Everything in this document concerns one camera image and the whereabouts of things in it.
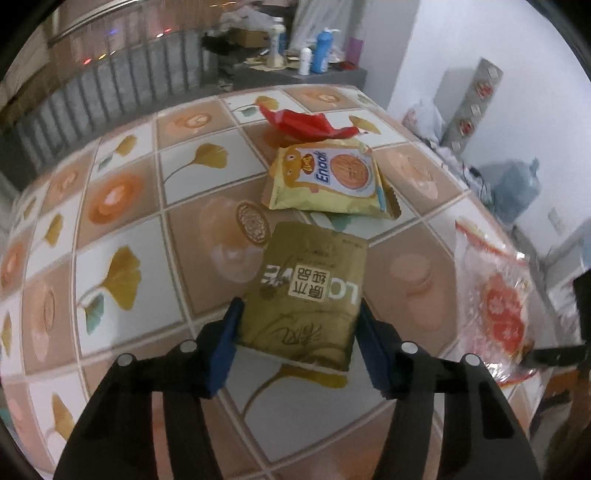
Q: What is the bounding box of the red crumpled wrapper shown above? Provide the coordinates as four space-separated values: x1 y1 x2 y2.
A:
257 102 370 141

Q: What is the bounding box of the grey box with red stickers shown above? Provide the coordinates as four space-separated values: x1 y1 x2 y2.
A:
441 58 504 153

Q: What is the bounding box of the grey metal railing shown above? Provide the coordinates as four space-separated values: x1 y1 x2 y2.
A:
0 28 204 185

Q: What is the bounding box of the gold foil packet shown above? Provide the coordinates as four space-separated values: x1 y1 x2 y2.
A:
233 222 370 372

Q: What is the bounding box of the round brown biscuit wrapper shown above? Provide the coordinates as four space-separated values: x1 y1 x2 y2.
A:
235 202 271 245

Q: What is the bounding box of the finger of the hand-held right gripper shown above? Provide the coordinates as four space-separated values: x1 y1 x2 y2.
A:
519 345 591 368

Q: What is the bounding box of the blue water jug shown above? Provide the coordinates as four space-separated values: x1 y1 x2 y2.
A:
480 157 541 224

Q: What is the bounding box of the white hanging cloth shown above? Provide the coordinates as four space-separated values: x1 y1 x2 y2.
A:
291 0 352 51

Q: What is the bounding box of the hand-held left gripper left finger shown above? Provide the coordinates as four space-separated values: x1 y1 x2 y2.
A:
53 296 245 480

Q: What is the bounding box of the grey cabinet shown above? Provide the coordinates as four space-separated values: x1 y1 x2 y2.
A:
233 62 368 93

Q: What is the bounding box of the yellow snack packet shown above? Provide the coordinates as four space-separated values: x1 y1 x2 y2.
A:
261 141 402 220

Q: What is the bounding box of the cardboard box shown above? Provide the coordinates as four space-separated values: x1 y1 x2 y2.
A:
226 28 271 49

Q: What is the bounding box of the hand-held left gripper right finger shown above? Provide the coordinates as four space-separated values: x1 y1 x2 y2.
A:
358 298 541 480

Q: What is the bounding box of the blue bottle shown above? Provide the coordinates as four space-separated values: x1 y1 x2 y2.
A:
311 28 340 75

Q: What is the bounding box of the clear red white plastic bag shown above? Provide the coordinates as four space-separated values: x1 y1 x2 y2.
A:
455 218 539 386

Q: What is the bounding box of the clear pump bottle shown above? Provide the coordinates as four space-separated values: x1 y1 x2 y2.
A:
268 17 287 70

